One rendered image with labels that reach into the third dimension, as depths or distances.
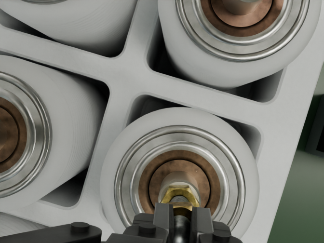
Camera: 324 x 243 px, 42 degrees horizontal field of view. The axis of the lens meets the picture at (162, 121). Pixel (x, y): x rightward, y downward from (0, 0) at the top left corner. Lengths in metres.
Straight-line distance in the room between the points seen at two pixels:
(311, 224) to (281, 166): 0.22
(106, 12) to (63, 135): 0.09
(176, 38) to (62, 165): 0.10
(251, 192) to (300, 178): 0.27
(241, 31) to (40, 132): 0.13
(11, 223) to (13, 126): 0.10
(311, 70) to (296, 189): 0.22
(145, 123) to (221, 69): 0.05
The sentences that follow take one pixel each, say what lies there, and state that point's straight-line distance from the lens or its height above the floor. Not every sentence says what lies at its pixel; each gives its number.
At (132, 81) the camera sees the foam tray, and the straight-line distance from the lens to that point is 0.32.
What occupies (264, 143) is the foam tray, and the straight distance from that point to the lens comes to 0.32.
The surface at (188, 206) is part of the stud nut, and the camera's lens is 0.17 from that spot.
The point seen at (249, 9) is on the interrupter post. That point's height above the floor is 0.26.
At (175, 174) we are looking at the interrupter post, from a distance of 0.23.
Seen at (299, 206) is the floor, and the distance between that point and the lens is 0.53.
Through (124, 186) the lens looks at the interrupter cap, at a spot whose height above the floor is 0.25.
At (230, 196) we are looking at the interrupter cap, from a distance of 0.25.
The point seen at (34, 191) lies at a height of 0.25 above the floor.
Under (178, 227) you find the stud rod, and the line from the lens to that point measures 0.16.
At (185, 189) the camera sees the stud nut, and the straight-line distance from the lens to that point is 0.21.
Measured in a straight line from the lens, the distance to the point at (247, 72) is 0.25.
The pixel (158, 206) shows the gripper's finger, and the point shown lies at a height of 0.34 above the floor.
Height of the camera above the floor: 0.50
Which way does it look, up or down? 87 degrees down
